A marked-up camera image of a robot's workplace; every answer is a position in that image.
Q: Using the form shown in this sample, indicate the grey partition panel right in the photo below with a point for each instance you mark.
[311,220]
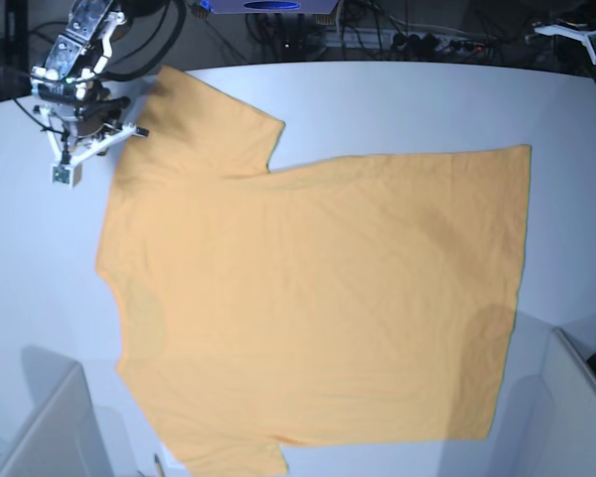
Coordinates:
[549,424]

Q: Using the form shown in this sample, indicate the pencil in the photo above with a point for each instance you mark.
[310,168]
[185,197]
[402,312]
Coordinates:
[159,468]

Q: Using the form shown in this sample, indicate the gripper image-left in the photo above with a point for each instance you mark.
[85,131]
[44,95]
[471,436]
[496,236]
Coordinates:
[84,106]

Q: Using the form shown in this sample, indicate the grey partition panel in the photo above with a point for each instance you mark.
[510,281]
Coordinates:
[549,424]
[61,436]

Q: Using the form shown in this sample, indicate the orange yellow T-shirt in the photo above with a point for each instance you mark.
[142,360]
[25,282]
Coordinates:
[361,299]

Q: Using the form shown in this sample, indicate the grey partition panel left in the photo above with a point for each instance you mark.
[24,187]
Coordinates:
[61,436]

